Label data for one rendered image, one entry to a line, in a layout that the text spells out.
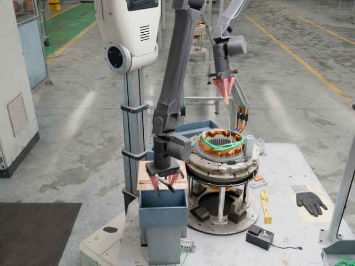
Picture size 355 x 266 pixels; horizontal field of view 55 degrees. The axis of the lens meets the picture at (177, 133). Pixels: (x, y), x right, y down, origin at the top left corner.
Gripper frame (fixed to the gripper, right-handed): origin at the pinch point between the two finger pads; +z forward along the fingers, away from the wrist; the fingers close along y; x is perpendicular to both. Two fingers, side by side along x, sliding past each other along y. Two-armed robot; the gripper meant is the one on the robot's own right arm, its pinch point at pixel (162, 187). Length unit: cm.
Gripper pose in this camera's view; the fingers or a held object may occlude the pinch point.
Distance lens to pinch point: 119.6
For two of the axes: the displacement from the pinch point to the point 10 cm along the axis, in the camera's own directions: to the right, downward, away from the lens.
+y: 9.2, -1.8, 3.5
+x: -4.0, -4.2, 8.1
